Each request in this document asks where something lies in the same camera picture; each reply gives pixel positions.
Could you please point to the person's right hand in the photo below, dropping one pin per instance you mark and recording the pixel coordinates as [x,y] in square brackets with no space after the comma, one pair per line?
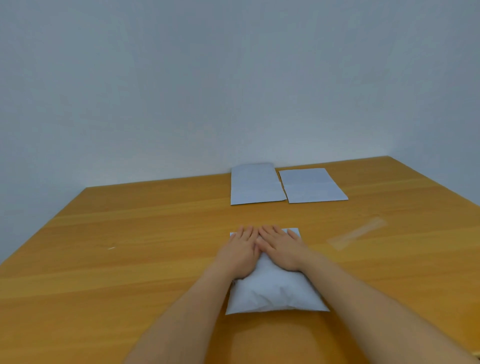
[285,253]

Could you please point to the person's left hand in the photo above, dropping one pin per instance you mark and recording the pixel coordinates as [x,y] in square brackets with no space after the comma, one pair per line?
[237,257]

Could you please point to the person's left thumb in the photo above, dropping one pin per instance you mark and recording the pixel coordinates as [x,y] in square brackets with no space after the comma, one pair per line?
[257,250]

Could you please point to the person's left little finger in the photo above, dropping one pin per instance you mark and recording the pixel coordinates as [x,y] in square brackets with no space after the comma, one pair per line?
[234,239]

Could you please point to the person's right thumb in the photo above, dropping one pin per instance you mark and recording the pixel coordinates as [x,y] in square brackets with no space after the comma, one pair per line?
[264,245]

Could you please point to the person's left middle finger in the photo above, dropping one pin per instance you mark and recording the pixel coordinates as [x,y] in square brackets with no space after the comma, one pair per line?
[247,234]

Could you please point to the person's right middle finger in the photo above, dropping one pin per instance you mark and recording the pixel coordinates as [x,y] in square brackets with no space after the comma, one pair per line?
[270,231]

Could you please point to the person's right little finger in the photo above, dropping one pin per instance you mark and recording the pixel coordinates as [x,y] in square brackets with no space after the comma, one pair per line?
[293,235]

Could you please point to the white padded mailer bag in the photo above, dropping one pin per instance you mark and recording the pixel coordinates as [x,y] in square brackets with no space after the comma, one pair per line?
[273,290]

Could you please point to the person's left forearm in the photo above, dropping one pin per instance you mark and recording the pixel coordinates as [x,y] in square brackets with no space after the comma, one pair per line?
[183,318]

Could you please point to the person's right forearm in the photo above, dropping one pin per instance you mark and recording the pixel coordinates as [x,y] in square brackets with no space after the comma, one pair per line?
[375,315]

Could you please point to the white flat paper envelope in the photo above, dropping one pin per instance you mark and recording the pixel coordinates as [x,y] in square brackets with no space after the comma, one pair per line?
[255,183]
[311,185]

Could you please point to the clear plastic adhesive strip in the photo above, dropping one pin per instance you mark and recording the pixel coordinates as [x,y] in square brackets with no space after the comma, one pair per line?
[356,233]

